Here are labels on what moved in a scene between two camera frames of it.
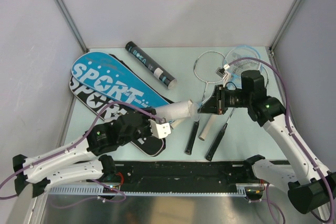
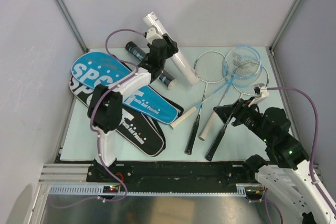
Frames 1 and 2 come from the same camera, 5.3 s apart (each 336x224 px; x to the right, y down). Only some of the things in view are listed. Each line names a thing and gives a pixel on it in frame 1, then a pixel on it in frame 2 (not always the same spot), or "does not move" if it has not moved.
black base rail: x=185 y=176 does not move
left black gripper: x=145 y=118 to x=171 y=47
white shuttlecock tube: x=178 y=110 to x=150 y=20
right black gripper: x=216 y=104 to x=224 y=112
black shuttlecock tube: x=150 y=64 does not move
